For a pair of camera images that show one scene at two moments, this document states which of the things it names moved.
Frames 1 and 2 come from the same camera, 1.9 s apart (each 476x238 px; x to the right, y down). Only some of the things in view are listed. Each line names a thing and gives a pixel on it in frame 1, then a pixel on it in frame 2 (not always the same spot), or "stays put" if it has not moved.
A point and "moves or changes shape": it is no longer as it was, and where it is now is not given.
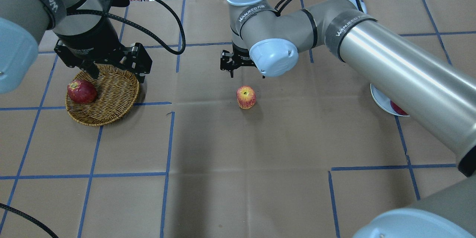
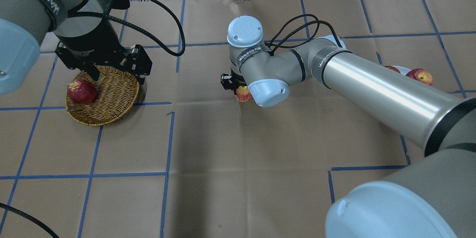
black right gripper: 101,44 stays put
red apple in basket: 81,92 stays put
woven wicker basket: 117,90 stays put
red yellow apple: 246,96 moves or changes shape
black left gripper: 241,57 → 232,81
